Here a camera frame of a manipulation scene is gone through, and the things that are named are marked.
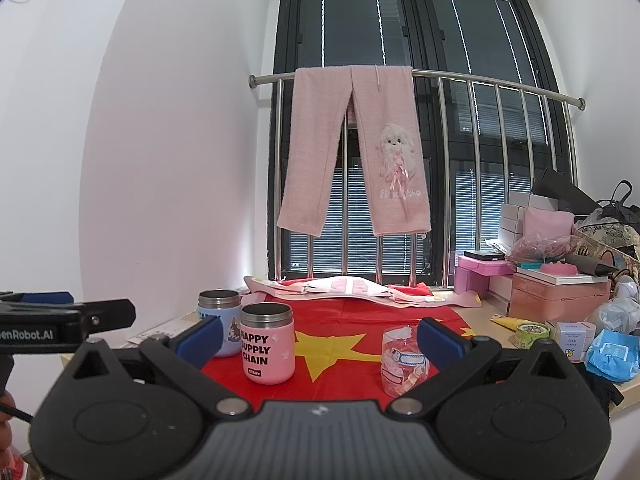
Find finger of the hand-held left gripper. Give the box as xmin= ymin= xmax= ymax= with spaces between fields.
xmin=75 ymin=299 xmax=136 ymax=345
xmin=0 ymin=290 xmax=74 ymax=307

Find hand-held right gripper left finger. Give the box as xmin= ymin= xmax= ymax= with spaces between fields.
xmin=66 ymin=316 xmax=253 ymax=419

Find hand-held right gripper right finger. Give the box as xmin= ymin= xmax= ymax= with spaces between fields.
xmin=389 ymin=316 xmax=577 ymax=420

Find clear cup with stickers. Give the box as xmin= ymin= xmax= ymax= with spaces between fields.
xmin=382 ymin=325 xmax=431 ymax=399

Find blue insulated cup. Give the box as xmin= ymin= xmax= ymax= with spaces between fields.
xmin=196 ymin=289 xmax=242 ymax=359

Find pink insulated cup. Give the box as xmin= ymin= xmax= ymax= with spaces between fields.
xmin=239 ymin=303 xmax=296 ymax=385

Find white ruler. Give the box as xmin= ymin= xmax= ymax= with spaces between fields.
xmin=127 ymin=332 xmax=172 ymax=349

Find yellow tube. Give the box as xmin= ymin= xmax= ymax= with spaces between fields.
xmin=489 ymin=312 xmax=524 ymax=331

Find small pink box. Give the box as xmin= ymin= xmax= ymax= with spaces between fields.
xmin=454 ymin=254 xmax=517 ymax=294

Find green tape roll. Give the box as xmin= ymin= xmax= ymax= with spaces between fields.
xmin=514 ymin=322 xmax=551 ymax=349

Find red cloth with yellow stars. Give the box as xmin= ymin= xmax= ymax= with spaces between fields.
xmin=200 ymin=280 xmax=482 ymax=412

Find pink and white fabric item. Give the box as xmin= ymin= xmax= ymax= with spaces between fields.
xmin=243 ymin=274 xmax=484 ymax=309

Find pink storage box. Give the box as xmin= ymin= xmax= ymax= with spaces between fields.
xmin=509 ymin=271 xmax=613 ymax=323

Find small white carton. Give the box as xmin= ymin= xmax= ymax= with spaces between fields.
xmin=554 ymin=322 xmax=597 ymax=364

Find pink plastic bag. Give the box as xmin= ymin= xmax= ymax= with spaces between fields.
xmin=505 ymin=231 xmax=577 ymax=267

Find stack of white boxes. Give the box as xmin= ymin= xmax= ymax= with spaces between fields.
xmin=499 ymin=192 xmax=551 ymax=247

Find pink cloth pouch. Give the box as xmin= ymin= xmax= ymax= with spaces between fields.
xmin=522 ymin=207 xmax=576 ymax=242

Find black cloth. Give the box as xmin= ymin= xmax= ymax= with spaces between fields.
xmin=574 ymin=360 xmax=626 ymax=417

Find black hair dryer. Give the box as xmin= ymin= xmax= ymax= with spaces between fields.
xmin=564 ymin=253 xmax=622 ymax=277

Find blue wipes packet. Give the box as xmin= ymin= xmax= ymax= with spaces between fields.
xmin=584 ymin=329 xmax=640 ymax=384

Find grey plastic bag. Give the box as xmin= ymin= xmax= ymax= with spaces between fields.
xmin=584 ymin=296 xmax=640 ymax=337

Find pink pants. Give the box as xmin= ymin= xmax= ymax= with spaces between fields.
xmin=277 ymin=64 xmax=432 ymax=237

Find black paper bag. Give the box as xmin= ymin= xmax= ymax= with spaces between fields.
xmin=530 ymin=167 xmax=602 ymax=217

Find patterned beige bag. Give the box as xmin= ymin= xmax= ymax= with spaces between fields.
xmin=571 ymin=219 xmax=640 ymax=263

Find black handbag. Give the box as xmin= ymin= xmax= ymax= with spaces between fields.
xmin=594 ymin=180 xmax=640 ymax=228

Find metal window railing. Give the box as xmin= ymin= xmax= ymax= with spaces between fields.
xmin=248 ymin=71 xmax=586 ymax=292

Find black framed window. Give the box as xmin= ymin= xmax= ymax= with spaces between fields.
xmin=267 ymin=0 xmax=582 ymax=292

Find black cable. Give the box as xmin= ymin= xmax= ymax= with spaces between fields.
xmin=0 ymin=401 xmax=34 ymax=422

